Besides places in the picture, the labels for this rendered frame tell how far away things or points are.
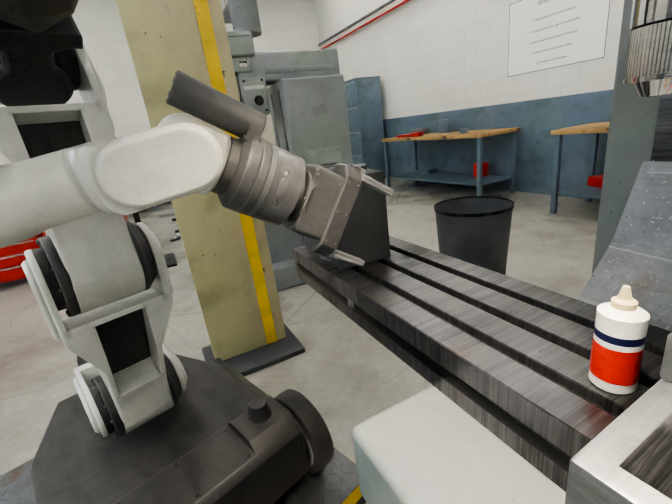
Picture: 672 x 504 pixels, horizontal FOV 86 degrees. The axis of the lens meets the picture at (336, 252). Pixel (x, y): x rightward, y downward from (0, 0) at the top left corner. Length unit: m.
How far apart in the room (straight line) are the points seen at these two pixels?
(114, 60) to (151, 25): 7.40
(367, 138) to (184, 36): 5.98
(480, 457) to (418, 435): 0.07
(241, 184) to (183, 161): 0.06
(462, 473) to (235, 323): 1.78
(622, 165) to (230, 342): 1.89
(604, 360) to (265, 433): 0.64
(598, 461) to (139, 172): 0.40
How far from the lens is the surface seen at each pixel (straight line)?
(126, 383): 0.89
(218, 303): 2.06
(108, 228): 0.71
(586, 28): 5.36
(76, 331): 0.75
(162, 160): 0.37
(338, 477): 1.03
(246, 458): 0.86
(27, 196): 0.42
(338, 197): 0.45
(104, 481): 1.00
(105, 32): 9.45
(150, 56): 1.93
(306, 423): 0.90
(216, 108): 0.41
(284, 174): 0.41
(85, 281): 0.70
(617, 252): 0.79
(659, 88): 0.41
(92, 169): 0.39
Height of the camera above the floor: 1.20
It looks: 19 degrees down
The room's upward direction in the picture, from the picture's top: 7 degrees counter-clockwise
